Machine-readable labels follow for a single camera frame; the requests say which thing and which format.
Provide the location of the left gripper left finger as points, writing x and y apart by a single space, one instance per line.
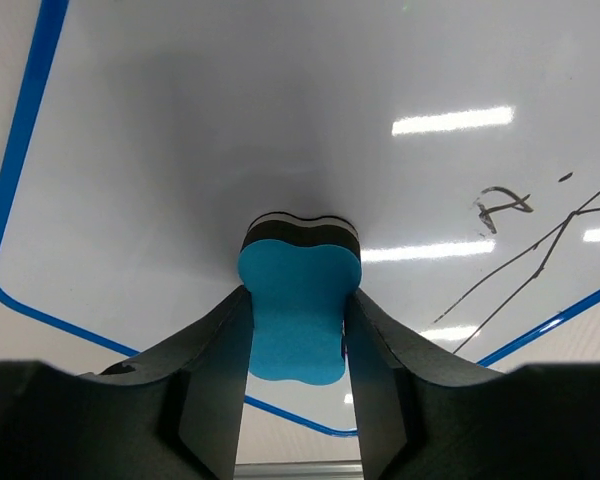
171 412

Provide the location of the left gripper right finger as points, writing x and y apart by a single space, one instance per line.
425 413

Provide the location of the blue foam whiteboard eraser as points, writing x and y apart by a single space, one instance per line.
300 273

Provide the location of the blue-framed small whiteboard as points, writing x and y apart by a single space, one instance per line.
460 138

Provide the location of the aluminium mounting rail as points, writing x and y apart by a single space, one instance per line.
333 470

